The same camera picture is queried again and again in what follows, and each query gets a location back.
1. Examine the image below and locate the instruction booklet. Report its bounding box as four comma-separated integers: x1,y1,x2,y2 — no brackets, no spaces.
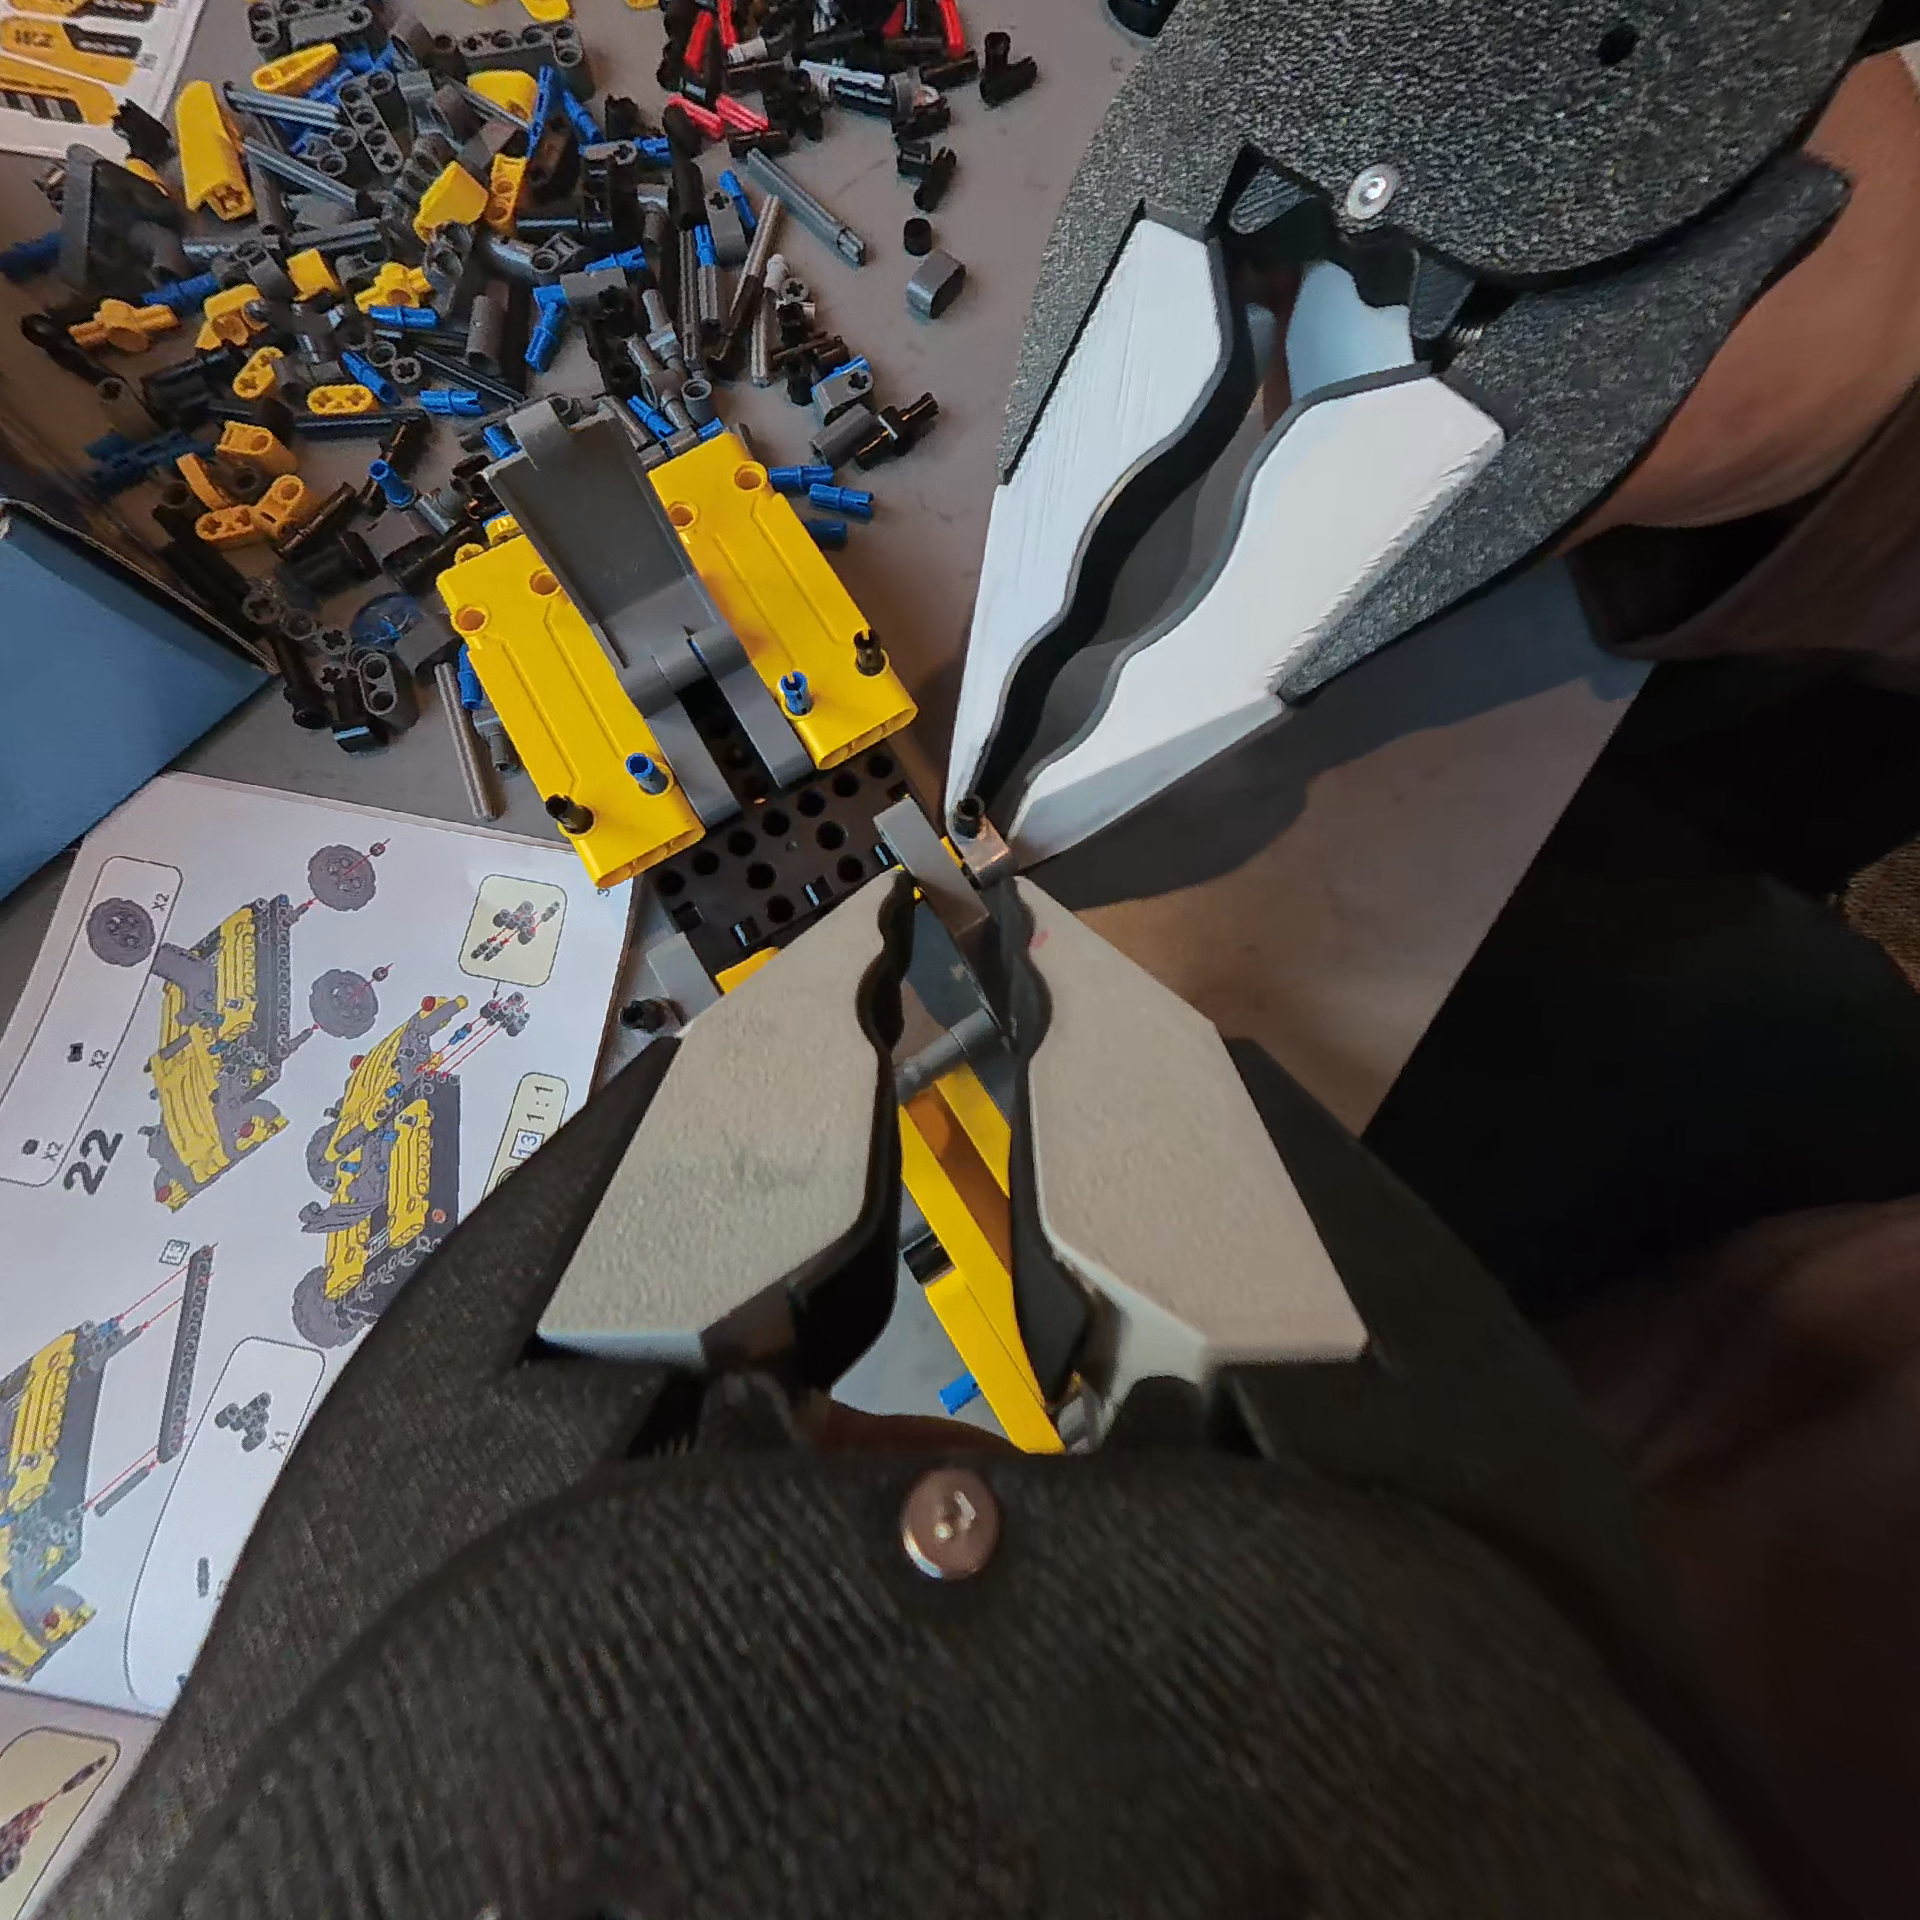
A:
0,773,636,1920

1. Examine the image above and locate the blue cardboard box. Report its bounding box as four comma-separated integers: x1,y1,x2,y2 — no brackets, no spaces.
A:
0,502,279,903

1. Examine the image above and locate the black and yellow brick assembly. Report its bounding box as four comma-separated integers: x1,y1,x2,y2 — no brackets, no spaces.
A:
434,398,962,963

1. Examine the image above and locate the yellow printed leaflet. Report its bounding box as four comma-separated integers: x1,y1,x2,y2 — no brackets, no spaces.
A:
0,0,203,159

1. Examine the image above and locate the person's right forearm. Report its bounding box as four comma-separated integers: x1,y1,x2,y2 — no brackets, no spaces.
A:
1558,46,1920,670

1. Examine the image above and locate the yellow and grey brick module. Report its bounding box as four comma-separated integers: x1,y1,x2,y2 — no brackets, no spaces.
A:
621,803,1075,1457

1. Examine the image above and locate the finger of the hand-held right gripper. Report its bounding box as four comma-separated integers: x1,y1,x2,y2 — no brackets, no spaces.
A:
942,222,1238,818
1012,369,1509,875

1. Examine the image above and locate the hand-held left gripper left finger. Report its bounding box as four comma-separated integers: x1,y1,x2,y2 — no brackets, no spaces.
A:
533,870,909,1378

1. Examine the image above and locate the pile of loose brick pieces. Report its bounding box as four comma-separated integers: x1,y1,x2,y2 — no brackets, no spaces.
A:
0,0,1044,818

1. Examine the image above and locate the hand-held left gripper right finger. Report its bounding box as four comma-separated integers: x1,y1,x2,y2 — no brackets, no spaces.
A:
1002,874,1370,1431

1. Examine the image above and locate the person's brown shirt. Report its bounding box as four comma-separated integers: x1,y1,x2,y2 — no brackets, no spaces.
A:
1558,1199,1920,1920

